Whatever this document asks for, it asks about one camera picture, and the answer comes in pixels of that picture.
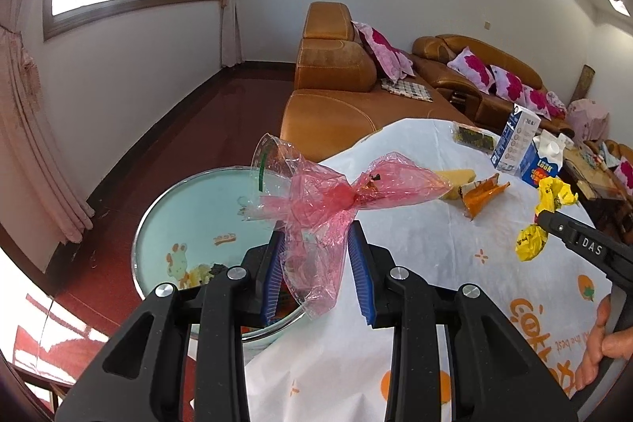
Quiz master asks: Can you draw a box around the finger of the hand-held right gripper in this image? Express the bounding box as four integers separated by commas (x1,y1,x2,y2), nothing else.
536,210,633,288

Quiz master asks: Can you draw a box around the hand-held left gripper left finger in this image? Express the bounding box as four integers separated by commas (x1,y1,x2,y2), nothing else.
54,229,288,422

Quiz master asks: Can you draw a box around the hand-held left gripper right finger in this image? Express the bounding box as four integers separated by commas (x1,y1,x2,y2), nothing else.
347,220,577,422

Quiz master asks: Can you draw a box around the yellow wrapper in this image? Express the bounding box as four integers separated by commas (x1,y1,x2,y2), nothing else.
533,176,579,218
515,224,551,263

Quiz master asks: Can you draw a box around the round basin with cartoon print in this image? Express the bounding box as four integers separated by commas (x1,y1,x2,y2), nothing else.
133,166,308,344

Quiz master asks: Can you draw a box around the pink cellophane wrap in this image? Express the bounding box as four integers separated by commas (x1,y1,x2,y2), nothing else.
257,151,454,317

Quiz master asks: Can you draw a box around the clear plastic cup green straw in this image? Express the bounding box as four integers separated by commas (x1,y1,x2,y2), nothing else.
251,132,308,225

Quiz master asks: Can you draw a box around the person's right hand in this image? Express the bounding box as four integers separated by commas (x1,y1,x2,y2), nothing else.
574,295,633,394

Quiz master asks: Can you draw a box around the wooden coffee table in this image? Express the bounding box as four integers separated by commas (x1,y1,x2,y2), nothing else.
564,139,633,230

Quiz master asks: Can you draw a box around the crumpled pale plastic bag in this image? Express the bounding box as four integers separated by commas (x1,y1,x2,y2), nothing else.
185,265,211,288

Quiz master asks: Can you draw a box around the white tablecloth with orange print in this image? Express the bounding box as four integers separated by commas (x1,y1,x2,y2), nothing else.
242,118,633,422

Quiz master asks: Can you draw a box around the pink floral pillow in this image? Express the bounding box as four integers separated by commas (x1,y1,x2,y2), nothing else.
352,21,415,82
447,47,496,95
489,66,533,103
524,88,567,119
613,155,633,191

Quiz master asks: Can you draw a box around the blue and white milk carton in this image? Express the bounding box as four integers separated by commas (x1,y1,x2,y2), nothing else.
519,129,567,190

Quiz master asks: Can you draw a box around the orange snack packet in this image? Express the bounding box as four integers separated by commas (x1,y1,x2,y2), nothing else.
457,173,510,220

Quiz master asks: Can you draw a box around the pink garment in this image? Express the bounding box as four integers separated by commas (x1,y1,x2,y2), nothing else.
566,100,612,141

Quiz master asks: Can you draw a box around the tall white and blue box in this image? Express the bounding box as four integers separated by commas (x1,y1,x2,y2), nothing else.
491,103,541,176

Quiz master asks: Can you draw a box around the pale yellow sponge piece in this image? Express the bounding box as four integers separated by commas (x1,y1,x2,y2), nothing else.
435,168,477,201

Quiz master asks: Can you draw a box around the dark green seaweed packet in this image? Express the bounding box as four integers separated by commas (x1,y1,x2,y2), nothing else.
452,121,498,155

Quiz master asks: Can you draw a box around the wooden board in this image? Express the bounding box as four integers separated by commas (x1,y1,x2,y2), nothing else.
574,65,597,104

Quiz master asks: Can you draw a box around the tan leather chaise sofa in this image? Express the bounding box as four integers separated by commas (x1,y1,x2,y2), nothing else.
280,2,478,163

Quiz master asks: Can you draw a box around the checkered cloth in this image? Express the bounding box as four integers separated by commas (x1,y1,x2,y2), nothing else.
380,78,434,103

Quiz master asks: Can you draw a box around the sheer pink curtain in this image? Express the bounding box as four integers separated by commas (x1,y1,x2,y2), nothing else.
0,25,96,246

